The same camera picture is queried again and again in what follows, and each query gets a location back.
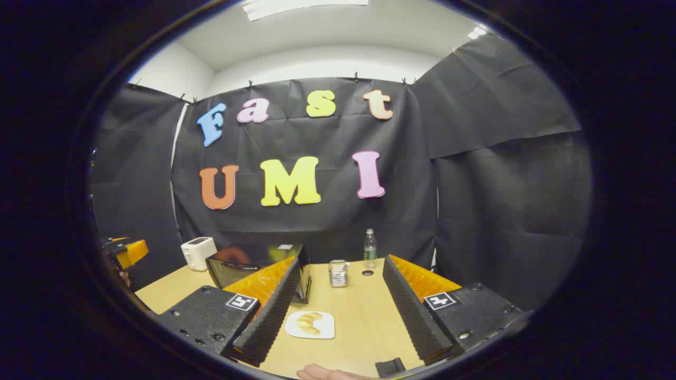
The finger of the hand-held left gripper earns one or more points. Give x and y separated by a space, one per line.
134 253

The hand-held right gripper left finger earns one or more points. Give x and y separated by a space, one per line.
272 316

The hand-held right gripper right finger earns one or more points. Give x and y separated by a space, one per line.
412 311

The golden croissant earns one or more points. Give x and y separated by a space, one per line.
309 323

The black electric oven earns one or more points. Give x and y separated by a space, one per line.
237 264

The white square plate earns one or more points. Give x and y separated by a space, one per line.
326 327

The white toaster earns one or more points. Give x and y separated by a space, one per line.
198 253

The clear plastic water bottle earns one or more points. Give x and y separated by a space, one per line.
369 250

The black backdrop cloth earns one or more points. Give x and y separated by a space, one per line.
327 216

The small ceiling light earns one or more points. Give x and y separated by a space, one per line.
476 32

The long ceiling light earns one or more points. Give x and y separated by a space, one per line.
301 6

